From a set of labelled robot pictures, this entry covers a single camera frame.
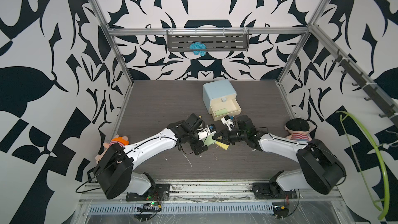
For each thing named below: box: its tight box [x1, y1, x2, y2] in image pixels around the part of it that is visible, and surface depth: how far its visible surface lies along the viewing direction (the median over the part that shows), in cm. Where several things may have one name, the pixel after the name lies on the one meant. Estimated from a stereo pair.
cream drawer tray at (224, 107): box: [209, 93, 243, 122], surface depth 98 cm
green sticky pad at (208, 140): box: [202, 134, 217, 147], surface depth 83 cm
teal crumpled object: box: [189, 41, 207, 56], surface depth 93 cm
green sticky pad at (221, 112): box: [215, 108, 229, 117], surface depth 97 cm
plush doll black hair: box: [283, 118, 312, 142], surface depth 90 cm
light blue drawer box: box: [202, 79, 238, 115], surface depth 97 cm
